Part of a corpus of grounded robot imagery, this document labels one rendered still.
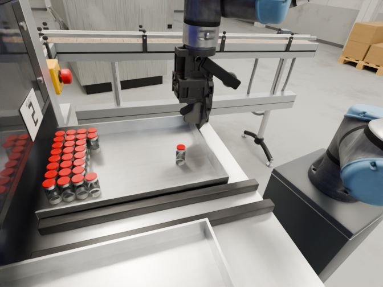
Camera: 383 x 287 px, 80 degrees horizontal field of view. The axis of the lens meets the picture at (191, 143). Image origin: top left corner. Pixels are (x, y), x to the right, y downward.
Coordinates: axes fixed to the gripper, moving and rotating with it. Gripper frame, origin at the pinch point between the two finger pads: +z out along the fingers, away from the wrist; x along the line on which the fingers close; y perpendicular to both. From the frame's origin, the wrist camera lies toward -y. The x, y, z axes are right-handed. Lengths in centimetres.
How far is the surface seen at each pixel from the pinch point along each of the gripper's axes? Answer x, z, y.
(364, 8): -412, -1, -553
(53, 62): -18.1, -11.8, 34.5
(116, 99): -86, 32, 21
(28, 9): -9.9, -24.5, 34.6
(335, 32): -476, 62, -565
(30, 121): 9.4, -10.5, 34.6
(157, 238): 28.4, 1.6, 17.1
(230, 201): 23.4, 3.5, 1.6
